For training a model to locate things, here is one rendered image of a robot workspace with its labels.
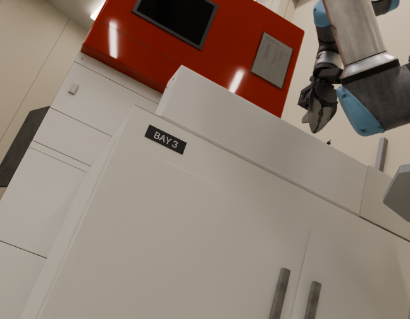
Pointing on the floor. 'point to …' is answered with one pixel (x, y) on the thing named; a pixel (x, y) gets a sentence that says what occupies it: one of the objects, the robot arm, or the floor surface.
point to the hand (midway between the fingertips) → (316, 128)
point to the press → (18, 147)
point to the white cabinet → (211, 241)
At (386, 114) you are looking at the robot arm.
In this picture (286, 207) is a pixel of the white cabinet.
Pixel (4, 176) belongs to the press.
